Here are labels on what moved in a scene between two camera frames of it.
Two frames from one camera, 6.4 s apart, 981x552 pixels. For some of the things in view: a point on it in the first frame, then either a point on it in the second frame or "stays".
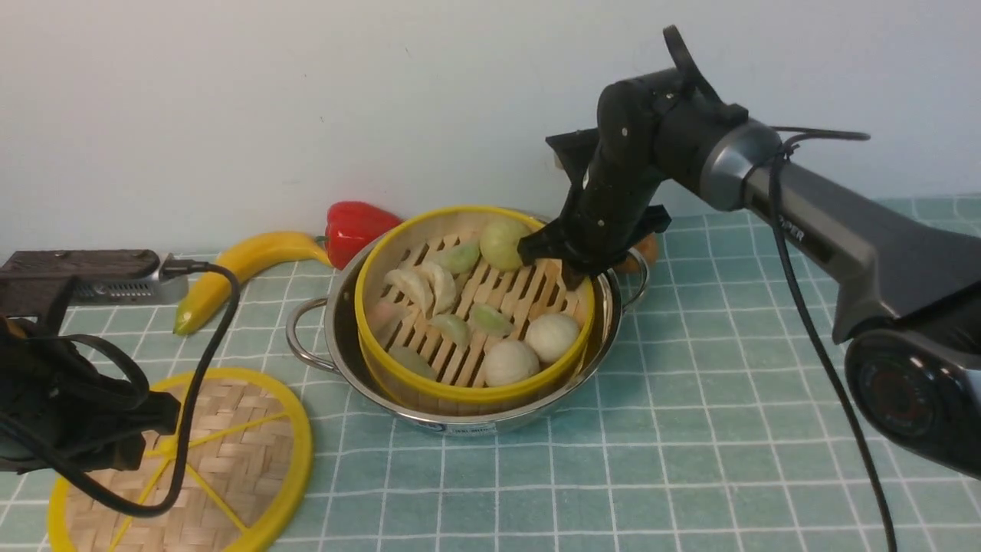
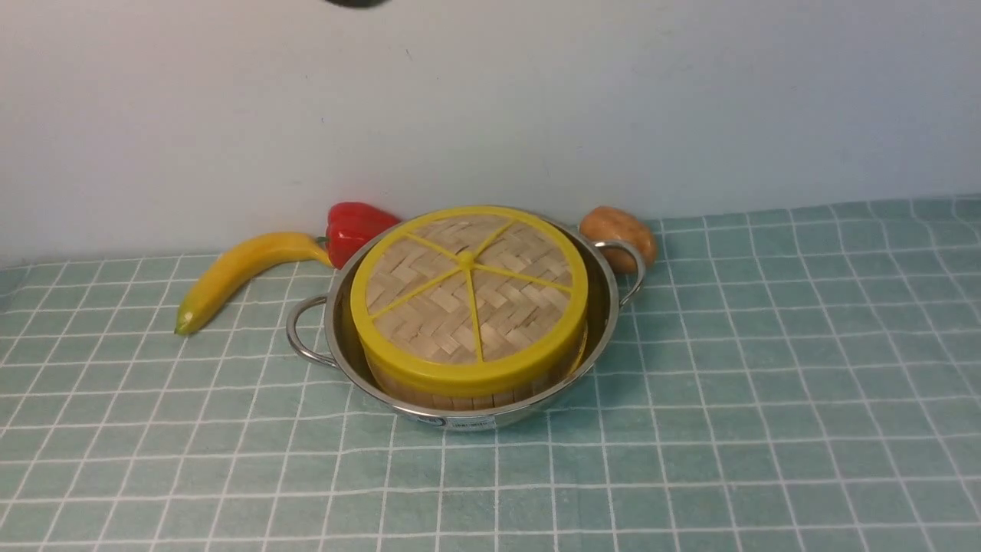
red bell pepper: (350, 226) stays
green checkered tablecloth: (712, 434) stays
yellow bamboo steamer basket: (449, 313) stays
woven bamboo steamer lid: (251, 450) → (468, 299)
